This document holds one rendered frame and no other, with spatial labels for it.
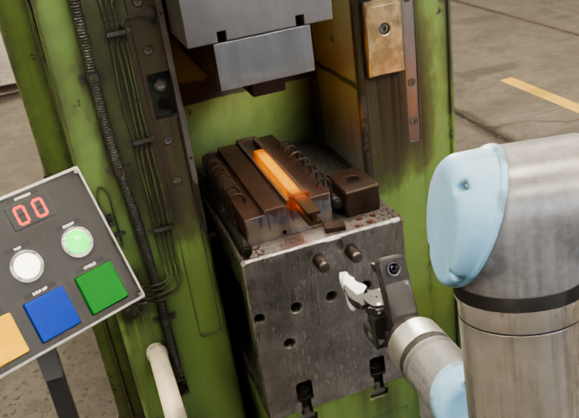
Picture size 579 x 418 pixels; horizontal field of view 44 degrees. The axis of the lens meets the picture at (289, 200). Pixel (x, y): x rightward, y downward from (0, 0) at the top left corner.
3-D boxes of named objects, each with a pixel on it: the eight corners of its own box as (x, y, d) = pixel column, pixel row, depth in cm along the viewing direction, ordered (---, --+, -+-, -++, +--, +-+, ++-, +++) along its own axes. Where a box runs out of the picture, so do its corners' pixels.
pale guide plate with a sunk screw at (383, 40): (405, 70, 167) (401, -4, 160) (370, 78, 165) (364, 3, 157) (401, 68, 169) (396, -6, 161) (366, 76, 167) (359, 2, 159)
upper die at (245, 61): (315, 70, 147) (310, 24, 143) (221, 91, 142) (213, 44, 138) (257, 32, 183) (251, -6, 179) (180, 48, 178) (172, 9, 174)
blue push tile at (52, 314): (82, 321, 128) (62, 284, 129) (44, 343, 124) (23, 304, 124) (79, 322, 130) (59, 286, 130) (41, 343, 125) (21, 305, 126)
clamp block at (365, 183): (382, 209, 165) (379, 183, 162) (347, 218, 163) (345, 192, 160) (360, 189, 176) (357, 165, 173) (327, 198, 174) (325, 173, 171)
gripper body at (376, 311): (360, 331, 124) (392, 372, 113) (356, 290, 120) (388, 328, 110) (401, 318, 126) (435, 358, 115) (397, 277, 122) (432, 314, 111)
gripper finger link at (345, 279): (330, 301, 130) (361, 324, 123) (326, 273, 127) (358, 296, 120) (344, 294, 131) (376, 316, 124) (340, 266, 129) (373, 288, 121)
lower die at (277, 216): (333, 222, 162) (329, 189, 159) (248, 246, 158) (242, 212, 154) (276, 159, 199) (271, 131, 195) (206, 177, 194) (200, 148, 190)
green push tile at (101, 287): (129, 295, 134) (110, 260, 134) (94, 315, 130) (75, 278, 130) (126, 296, 136) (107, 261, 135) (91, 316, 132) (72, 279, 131)
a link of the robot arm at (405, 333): (397, 341, 105) (456, 322, 107) (382, 324, 109) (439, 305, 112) (401, 389, 109) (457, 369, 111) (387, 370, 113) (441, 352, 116)
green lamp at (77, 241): (93, 252, 132) (88, 231, 130) (68, 258, 131) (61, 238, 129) (92, 244, 135) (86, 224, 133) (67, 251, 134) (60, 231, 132)
